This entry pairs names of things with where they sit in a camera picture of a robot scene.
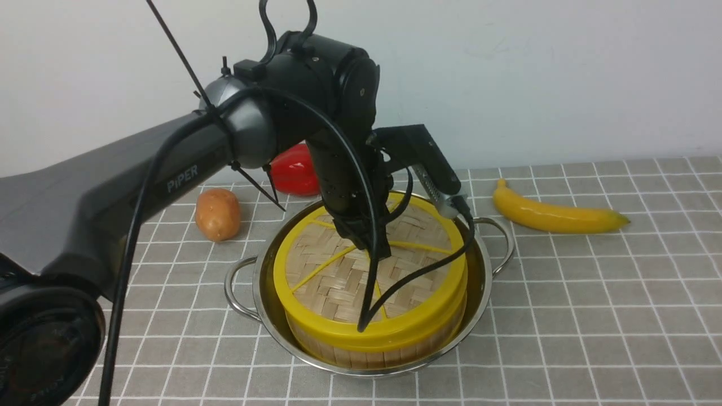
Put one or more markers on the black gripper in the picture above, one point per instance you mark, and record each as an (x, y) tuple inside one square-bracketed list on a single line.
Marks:
[(342, 191)]

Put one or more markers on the woven bamboo steamer lid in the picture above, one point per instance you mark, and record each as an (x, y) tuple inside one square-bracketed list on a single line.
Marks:
[(318, 275)]

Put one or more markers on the bamboo steamer basket yellow rim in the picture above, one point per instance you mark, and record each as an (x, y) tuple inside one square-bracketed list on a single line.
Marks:
[(388, 342)]

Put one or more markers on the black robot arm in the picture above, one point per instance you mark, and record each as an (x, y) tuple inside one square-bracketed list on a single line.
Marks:
[(66, 229)]

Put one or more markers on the stainless steel pot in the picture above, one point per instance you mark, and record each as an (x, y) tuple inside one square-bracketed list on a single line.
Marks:
[(249, 290)]

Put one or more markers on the red bell pepper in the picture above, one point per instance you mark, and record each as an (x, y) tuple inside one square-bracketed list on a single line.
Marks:
[(293, 172)]

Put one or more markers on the brown potato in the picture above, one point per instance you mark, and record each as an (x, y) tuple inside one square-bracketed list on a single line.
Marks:
[(218, 214)]

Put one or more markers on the yellow banana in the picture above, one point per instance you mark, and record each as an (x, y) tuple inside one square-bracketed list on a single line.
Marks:
[(542, 216)]

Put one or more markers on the grey checkered tablecloth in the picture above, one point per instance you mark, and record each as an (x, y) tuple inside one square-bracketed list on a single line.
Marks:
[(628, 318)]

